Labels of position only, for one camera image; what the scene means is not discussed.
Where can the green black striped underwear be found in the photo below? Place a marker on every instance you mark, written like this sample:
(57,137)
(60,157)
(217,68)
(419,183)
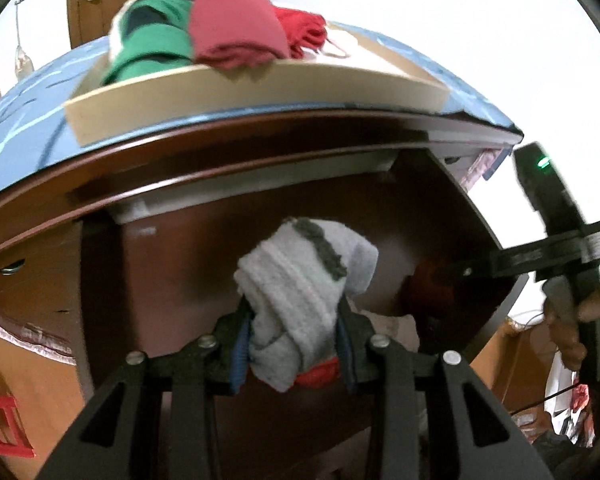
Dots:
(150,45)

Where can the white plastic bag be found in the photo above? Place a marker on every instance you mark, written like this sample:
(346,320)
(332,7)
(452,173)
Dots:
(560,400)

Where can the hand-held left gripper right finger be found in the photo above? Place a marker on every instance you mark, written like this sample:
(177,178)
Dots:
(347,355)

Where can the dark wooden desk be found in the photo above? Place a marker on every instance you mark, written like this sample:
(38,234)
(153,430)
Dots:
(180,150)

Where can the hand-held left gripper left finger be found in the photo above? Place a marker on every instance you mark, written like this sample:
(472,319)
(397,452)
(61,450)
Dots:
(239,360)

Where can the shallow cardboard box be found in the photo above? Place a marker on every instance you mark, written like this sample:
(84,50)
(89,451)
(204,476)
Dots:
(230,105)

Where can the red plastic stool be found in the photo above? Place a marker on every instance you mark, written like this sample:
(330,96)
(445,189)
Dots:
(5,425)

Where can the dark red underwear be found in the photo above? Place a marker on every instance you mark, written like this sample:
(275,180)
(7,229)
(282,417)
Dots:
(235,15)

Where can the dark wooden drawer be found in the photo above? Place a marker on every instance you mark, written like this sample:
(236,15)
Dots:
(190,285)

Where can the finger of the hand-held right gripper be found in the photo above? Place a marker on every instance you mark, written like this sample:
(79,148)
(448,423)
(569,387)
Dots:
(520,257)

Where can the person's right hand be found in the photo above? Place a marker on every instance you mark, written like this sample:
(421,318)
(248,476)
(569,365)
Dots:
(565,340)

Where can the grey sock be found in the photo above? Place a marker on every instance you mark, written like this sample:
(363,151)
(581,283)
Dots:
(290,300)

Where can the beige tassel tie-back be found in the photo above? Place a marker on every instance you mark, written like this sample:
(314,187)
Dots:
(22,57)

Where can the brown wooden door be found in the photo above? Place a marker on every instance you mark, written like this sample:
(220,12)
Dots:
(80,25)

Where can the blue checked tablecloth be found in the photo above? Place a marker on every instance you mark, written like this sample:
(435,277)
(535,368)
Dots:
(20,110)

